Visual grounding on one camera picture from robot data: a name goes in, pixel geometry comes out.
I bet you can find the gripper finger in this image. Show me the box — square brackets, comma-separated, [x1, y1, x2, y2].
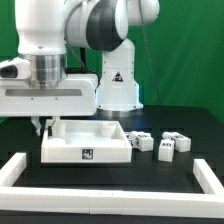
[31, 116, 42, 135]
[47, 116, 60, 136]

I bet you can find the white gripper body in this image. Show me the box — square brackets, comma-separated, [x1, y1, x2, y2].
[0, 74, 98, 117]

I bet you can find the white square tabletop part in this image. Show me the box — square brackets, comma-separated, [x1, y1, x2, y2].
[41, 119, 132, 163]

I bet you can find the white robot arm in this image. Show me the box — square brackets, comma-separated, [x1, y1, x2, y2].
[0, 0, 160, 129]

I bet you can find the white U-shaped obstacle fence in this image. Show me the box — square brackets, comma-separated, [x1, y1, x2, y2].
[0, 153, 224, 218]

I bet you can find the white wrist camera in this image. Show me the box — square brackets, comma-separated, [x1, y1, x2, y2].
[0, 57, 31, 80]

